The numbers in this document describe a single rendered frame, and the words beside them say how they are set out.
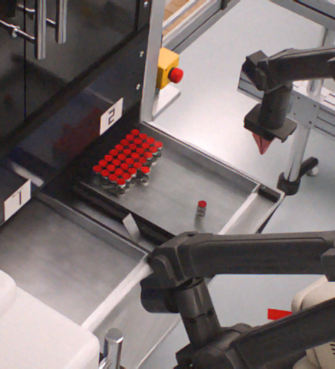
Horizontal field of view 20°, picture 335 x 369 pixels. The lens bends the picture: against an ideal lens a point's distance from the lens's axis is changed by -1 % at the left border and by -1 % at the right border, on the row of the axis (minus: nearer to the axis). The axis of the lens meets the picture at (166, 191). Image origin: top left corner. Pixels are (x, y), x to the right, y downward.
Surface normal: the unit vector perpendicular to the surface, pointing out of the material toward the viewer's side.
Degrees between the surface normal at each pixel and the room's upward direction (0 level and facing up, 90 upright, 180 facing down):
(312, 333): 83
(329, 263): 81
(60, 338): 0
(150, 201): 0
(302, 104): 90
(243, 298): 0
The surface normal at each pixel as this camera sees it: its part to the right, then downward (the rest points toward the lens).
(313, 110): -0.55, 0.57
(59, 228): 0.10, -0.68
